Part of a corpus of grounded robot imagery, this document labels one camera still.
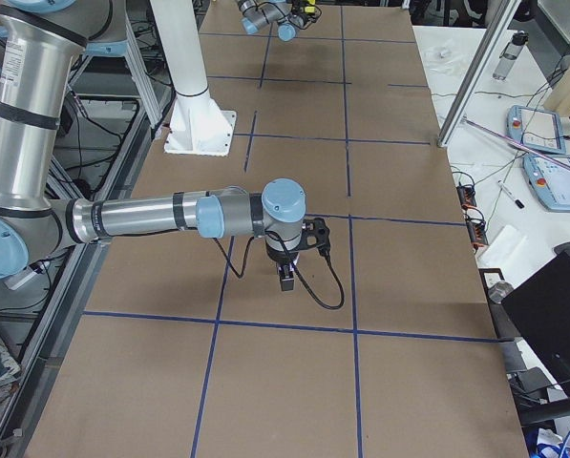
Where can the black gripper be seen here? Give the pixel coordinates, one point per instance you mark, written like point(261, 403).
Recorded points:
point(281, 260)

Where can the black marker pen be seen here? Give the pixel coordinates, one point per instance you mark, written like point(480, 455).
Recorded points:
point(505, 189)

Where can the black monitor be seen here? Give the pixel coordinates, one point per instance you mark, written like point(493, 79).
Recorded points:
point(540, 310)

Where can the near teach pendant tablet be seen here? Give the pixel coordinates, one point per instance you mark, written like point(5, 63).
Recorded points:
point(549, 182)

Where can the teach pendant tablet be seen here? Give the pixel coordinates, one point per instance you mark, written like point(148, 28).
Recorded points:
point(536, 129)
point(549, 182)

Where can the far teach pendant tablet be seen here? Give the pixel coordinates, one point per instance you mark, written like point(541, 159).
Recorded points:
point(536, 129)

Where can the clear water bottle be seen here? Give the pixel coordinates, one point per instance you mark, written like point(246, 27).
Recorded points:
point(509, 55)

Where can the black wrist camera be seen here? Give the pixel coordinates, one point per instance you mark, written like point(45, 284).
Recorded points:
point(315, 234)

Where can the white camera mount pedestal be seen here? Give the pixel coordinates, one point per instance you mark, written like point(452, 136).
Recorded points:
point(197, 125)

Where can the aluminium frame post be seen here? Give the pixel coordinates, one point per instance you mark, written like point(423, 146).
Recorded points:
point(502, 18)

